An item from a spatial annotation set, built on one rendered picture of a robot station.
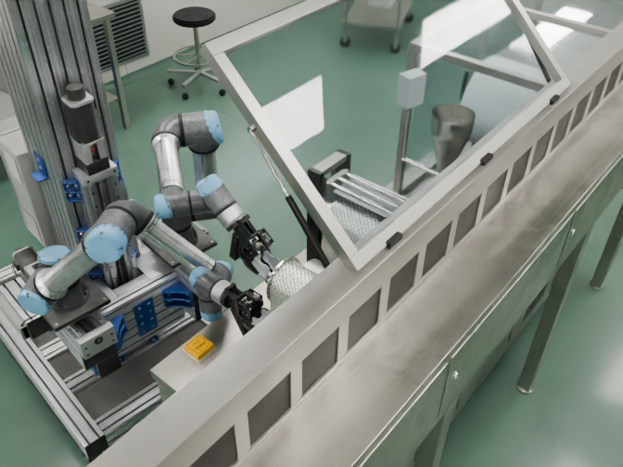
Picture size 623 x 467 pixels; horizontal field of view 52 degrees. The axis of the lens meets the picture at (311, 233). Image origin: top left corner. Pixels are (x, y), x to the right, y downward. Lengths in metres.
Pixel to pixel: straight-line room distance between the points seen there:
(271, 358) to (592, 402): 2.45
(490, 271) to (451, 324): 0.22
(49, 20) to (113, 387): 1.59
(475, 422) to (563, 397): 0.47
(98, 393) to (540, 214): 2.01
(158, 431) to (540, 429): 2.38
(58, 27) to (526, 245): 1.56
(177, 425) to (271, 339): 0.23
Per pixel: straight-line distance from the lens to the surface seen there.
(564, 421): 3.32
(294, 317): 1.24
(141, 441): 1.11
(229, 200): 1.89
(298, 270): 1.84
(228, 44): 1.38
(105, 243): 2.03
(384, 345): 1.49
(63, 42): 2.30
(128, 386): 3.04
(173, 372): 2.15
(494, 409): 3.26
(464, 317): 1.58
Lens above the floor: 2.56
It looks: 40 degrees down
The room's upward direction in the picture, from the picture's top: 1 degrees clockwise
